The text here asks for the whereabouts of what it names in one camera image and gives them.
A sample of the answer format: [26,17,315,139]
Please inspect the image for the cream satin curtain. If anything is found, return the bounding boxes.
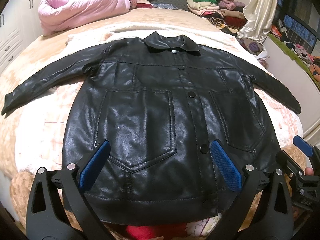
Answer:
[237,0,277,43]

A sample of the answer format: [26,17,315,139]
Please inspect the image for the red garment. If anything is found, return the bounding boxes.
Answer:
[125,223,189,239]

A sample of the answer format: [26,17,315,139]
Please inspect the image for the green windowsill cloth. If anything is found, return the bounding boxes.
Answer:
[268,34,319,89]

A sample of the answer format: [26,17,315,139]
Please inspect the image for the white wardrobe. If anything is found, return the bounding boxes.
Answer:
[1,0,42,72]

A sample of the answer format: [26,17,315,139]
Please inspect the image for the red and blue pillows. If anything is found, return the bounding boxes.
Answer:
[122,0,180,10]

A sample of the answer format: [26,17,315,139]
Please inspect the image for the person's right hand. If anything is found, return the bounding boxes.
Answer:
[305,167,314,176]

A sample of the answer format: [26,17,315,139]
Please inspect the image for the pink puffy quilt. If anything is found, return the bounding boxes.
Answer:
[38,0,132,36]

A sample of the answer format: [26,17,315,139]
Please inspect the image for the tan bed sheet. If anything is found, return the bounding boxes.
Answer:
[1,8,220,86]

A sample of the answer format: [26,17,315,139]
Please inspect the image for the black leather jacket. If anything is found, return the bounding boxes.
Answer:
[1,31,302,227]

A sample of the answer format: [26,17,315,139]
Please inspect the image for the pile of folded clothes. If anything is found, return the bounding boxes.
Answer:
[186,0,247,36]

